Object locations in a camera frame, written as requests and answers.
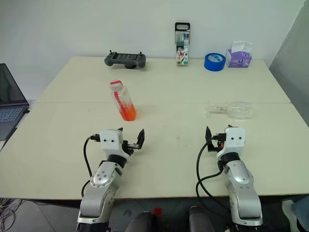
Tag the grey wall panel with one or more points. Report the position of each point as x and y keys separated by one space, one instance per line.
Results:
x=292 y=60

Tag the clear plastic wine glass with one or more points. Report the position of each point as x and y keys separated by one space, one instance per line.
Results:
x=239 y=110

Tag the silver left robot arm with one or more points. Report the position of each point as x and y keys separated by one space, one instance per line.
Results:
x=101 y=178

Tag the dark grey laptop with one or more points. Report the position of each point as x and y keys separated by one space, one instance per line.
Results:
x=9 y=96

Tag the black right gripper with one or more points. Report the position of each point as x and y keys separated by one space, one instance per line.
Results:
x=213 y=146

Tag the grey handheld remote controller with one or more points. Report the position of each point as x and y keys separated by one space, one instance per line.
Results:
x=125 y=59

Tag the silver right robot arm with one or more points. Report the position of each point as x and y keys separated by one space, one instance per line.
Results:
x=241 y=178

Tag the blue and white bundle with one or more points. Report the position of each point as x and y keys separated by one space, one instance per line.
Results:
x=297 y=212

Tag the blue tape roll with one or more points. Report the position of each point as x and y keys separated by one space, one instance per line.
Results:
x=213 y=63

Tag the bottle with orange liquid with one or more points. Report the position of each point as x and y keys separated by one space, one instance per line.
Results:
x=125 y=106

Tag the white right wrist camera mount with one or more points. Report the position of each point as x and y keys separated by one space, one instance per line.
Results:
x=235 y=139

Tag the marker pen pack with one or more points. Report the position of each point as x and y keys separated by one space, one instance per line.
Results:
x=182 y=48

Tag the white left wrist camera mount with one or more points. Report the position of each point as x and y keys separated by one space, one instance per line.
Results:
x=109 y=140

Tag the purple tissue box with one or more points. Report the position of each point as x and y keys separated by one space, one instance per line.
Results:
x=237 y=59

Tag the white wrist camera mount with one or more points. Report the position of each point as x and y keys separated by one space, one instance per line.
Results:
x=109 y=140
x=235 y=139

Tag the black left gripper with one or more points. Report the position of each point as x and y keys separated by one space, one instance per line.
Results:
x=128 y=150

